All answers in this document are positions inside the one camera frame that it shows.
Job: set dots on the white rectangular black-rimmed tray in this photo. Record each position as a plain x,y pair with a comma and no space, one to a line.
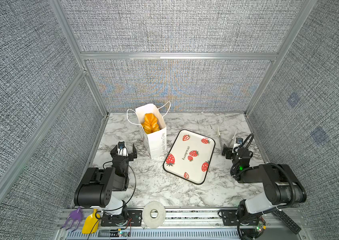
190,156

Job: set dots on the white tape roll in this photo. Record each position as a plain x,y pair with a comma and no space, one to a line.
154,214

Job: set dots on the small green circuit board left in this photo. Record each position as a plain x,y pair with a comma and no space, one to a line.
119,233

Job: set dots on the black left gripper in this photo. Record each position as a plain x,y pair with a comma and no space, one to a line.
131,156

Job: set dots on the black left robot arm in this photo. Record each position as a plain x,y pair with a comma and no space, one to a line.
97,186

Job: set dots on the yellow plastic scoop toy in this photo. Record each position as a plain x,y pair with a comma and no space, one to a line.
91,223

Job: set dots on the purple plastic fork toy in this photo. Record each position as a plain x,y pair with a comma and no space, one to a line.
76,216

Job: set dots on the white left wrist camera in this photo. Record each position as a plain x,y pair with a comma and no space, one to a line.
121,149

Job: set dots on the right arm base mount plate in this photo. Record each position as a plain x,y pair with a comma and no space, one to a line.
231,218

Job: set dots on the small circuit board right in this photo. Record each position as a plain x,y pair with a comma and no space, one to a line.
258,230

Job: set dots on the black tv remote control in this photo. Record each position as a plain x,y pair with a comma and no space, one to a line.
288,221

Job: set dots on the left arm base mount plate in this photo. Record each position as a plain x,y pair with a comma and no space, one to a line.
133,218

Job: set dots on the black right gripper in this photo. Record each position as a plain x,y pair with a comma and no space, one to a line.
229,153

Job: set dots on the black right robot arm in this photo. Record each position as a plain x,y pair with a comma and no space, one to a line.
281,188

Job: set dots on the aluminium front rail frame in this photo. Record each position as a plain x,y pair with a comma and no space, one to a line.
191,224

